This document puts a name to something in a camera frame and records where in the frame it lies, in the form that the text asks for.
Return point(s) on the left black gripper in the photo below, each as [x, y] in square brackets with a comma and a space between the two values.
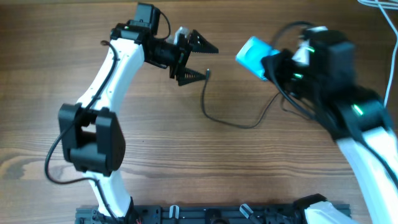
[183, 54]

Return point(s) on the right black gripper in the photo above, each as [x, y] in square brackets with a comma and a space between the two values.
[281, 61]

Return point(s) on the blue screen smartphone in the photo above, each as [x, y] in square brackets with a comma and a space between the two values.
[251, 54]

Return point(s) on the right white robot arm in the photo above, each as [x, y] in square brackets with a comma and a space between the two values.
[324, 89]

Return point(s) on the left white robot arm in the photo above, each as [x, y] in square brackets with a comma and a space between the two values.
[90, 133]

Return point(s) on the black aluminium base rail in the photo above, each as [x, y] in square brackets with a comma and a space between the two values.
[276, 213]

